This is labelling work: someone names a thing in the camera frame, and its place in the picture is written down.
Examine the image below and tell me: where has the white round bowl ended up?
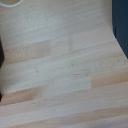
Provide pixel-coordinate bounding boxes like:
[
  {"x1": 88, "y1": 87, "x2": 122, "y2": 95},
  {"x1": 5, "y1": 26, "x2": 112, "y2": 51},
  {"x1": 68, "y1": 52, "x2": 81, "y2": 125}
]
[{"x1": 0, "y1": 0, "x2": 25, "y2": 9}]

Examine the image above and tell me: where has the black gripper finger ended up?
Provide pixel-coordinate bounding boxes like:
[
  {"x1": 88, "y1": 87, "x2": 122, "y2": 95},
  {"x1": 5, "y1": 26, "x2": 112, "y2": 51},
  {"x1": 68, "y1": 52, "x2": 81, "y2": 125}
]
[{"x1": 0, "y1": 38, "x2": 5, "y2": 102}]

